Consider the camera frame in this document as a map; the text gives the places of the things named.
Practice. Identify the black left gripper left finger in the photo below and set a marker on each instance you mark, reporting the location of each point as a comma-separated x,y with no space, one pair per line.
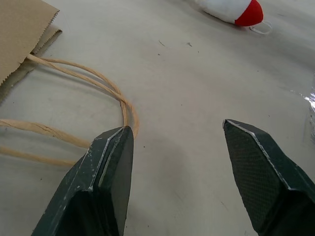
98,186

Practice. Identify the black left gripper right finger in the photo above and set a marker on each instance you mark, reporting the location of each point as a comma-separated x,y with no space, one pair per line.
268,182

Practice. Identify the red and white plush toy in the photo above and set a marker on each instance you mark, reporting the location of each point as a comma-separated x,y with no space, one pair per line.
236,11

